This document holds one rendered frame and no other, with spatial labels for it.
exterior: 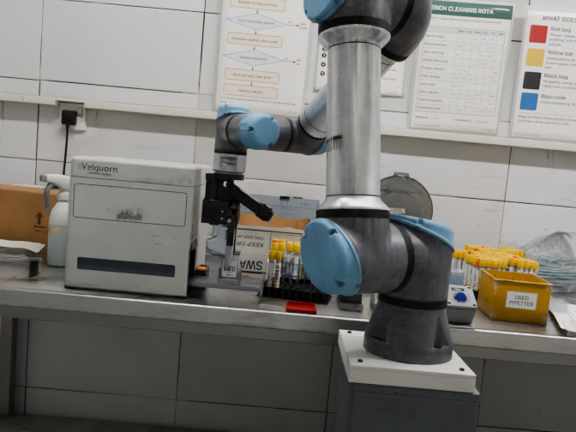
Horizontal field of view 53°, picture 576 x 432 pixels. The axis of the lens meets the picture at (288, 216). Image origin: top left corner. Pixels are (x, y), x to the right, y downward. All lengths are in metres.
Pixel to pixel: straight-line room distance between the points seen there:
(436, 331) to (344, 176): 0.30
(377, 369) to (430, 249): 0.21
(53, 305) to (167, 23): 1.02
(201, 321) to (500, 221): 1.13
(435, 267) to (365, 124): 0.26
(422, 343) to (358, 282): 0.17
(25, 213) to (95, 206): 0.46
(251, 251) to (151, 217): 0.38
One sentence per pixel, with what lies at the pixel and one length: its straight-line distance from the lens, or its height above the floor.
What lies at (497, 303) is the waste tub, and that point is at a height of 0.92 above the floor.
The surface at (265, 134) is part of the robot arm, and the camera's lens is 1.19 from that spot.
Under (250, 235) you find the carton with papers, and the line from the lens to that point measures 1.59.
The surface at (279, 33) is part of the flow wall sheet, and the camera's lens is 1.94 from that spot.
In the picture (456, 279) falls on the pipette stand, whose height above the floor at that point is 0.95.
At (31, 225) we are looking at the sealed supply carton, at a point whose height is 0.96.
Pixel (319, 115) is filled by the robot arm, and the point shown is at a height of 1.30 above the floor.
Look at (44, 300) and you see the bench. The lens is 1.39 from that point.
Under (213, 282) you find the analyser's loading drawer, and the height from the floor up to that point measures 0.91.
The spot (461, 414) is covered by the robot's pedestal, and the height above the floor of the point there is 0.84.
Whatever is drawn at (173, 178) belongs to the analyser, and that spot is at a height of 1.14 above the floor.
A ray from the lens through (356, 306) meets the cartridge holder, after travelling 1.36.
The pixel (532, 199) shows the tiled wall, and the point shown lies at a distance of 2.09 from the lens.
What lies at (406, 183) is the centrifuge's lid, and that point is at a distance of 1.90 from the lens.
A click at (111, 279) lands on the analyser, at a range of 1.37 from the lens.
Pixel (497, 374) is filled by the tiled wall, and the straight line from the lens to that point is 2.18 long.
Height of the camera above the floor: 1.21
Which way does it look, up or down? 6 degrees down
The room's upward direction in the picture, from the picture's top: 5 degrees clockwise
